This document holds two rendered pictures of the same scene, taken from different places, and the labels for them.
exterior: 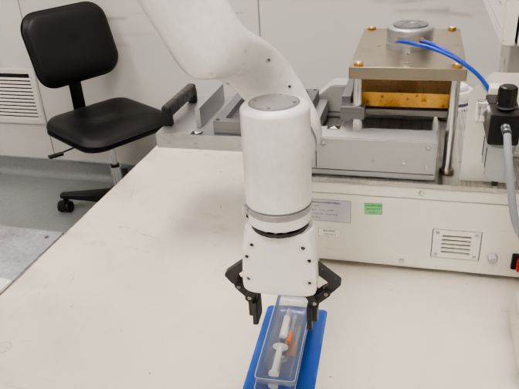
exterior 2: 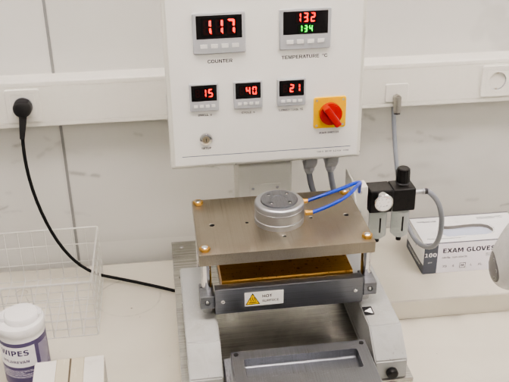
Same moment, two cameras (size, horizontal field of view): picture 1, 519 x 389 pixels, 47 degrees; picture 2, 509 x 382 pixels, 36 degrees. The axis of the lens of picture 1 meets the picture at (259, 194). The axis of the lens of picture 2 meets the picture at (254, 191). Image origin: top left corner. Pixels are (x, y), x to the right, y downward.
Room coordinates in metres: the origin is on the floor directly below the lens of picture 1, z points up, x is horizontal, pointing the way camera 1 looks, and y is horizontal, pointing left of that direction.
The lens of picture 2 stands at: (1.49, 0.72, 1.72)
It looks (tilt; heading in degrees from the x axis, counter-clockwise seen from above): 27 degrees down; 247
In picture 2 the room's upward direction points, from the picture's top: 1 degrees counter-clockwise
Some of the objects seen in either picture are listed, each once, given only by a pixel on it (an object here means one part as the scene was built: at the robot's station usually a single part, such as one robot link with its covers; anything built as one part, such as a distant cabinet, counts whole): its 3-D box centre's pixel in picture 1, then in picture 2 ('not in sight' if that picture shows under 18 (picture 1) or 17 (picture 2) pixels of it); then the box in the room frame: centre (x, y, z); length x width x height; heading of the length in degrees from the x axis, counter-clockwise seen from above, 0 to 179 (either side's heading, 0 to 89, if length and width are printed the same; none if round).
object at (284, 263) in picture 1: (280, 250); not in sight; (0.66, -0.02, 0.94); 0.10 x 0.08 x 0.11; 77
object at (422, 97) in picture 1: (407, 71); (284, 242); (1.02, -0.27, 1.07); 0.22 x 0.17 x 0.10; 164
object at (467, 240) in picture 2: not in sight; (465, 242); (0.48, -0.47, 0.83); 0.23 x 0.12 x 0.07; 163
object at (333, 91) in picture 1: (372, 98); (200, 327); (1.18, -0.25, 0.96); 0.25 x 0.05 x 0.07; 74
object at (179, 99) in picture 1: (180, 103); not in sight; (1.15, 0.15, 0.99); 0.15 x 0.02 x 0.04; 164
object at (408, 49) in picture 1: (426, 63); (288, 223); (1.00, -0.30, 1.08); 0.31 x 0.24 x 0.13; 164
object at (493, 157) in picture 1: (494, 130); (388, 206); (0.78, -0.34, 1.05); 0.15 x 0.05 x 0.15; 164
